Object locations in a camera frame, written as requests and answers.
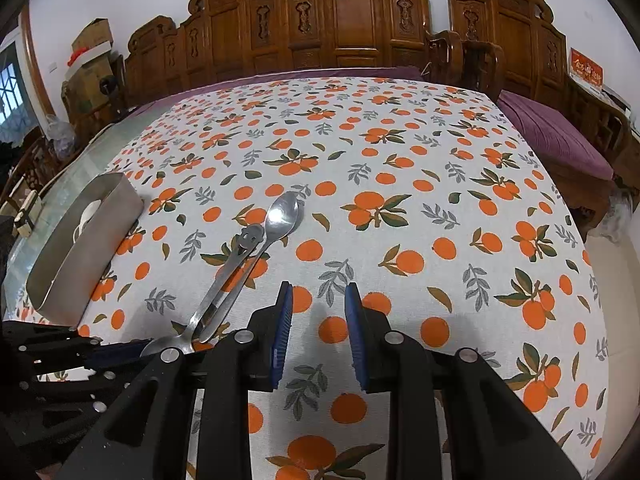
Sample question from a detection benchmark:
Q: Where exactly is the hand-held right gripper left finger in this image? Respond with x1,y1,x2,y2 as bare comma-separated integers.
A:
55,281,295,480

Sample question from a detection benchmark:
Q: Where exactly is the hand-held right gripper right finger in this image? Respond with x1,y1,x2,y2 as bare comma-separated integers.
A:
344,282,583,480

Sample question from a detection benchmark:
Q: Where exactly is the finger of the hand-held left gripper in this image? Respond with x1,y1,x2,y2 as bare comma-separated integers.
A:
20,367,136,411
0,321,153,368

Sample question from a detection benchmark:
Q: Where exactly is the steel rectangular container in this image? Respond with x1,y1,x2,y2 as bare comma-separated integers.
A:
25,172,146,328

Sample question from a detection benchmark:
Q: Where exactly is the metal spoon with face handle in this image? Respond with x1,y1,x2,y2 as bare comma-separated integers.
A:
140,225,266,359

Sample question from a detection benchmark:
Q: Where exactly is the plain metal spoon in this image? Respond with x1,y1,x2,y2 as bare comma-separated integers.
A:
197,190,302,345

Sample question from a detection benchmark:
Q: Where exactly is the orange fruit print tablecloth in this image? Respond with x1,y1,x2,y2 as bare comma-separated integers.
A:
10,77,611,480

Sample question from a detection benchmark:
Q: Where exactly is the dark wooden chair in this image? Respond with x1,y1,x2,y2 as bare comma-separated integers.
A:
0,130,66,211

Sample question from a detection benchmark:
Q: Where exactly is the clear plastic bag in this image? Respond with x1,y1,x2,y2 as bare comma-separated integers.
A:
45,115,76,156
600,192,636,241

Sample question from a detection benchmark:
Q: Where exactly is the small black appliance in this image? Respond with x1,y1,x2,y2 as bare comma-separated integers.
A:
100,75,121,106

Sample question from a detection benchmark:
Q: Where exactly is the large brown cardboard box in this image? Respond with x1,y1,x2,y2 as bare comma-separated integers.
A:
62,57,123,116

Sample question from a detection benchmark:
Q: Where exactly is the window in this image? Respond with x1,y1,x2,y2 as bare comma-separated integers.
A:
0,25,31,131

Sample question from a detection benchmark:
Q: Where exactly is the white box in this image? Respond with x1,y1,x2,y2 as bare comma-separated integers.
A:
66,42,113,68

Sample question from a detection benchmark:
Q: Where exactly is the long carved wooden sofa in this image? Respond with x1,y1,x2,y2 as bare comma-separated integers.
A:
122,0,463,111

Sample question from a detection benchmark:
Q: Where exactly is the small brown cardboard box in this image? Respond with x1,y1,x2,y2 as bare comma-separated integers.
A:
72,18,112,51

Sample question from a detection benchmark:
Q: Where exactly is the carved wooden armchair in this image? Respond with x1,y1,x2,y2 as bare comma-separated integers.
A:
427,0,640,241

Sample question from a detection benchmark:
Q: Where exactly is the red box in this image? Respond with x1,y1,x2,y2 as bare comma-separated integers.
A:
569,47,605,95

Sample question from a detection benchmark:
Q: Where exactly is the white device with black strap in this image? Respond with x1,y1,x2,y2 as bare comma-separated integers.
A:
14,190,43,238

